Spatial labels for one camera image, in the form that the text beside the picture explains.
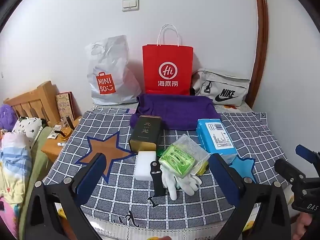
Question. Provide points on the green snack packets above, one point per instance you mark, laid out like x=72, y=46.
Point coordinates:
x=160, y=152

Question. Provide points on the white spotted pillow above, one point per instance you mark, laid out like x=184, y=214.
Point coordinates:
x=27, y=130

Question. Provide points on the yellow tape measure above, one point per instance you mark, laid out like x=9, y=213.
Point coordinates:
x=202, y=170

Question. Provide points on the red paper bag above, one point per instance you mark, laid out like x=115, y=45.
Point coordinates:
x=167, y=55

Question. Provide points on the dark green tin box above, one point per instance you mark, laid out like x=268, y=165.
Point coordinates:
x=143, y=132

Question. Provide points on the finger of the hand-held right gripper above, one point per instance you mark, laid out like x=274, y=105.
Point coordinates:
x=303, y=152
x=287, y=170

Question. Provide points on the grey checkered blanket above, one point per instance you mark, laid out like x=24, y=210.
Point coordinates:
x=120, y=195

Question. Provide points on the wooden nightstand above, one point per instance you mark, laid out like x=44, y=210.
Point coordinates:
x=52, y=147

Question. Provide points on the blue tissue pack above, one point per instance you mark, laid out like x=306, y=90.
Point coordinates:
x=215, y=140

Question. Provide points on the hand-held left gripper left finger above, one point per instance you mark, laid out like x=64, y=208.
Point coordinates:
x=92, y=177

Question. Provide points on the white printed bed sheet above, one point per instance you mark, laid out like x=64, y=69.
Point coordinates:
x=155, y=231

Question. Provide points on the white wall light switch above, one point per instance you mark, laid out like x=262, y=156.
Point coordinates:
x=130, y=4

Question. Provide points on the purple plush toy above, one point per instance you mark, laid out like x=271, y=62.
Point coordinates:
x=6, y=117

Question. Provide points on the beige waist bag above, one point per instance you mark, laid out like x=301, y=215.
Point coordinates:
x=225, y=85

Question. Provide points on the green cassette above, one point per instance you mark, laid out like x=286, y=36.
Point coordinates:
x=176, y=161

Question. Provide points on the white foam sponge block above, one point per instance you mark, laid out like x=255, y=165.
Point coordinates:
x=145, y=166

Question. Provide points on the purple towel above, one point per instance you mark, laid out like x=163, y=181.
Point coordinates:
x=175, y=110

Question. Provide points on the amber glass cup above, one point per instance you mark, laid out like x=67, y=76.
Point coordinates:
x=65, y=131

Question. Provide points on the wooden headboard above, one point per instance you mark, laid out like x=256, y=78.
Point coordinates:
x=32, y=100

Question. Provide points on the patterned book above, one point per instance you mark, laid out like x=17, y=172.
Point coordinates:
x=65, y=107

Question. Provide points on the white plastic shopping bag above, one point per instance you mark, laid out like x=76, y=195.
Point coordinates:
x=112, y=62

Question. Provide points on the brown wooden door frame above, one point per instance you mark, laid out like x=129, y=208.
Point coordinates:
x=261, y=30

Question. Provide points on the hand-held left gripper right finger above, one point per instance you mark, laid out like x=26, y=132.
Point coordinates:
x=225, y=180

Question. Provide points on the person's right hand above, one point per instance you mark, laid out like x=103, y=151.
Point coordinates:
x=303, y=226

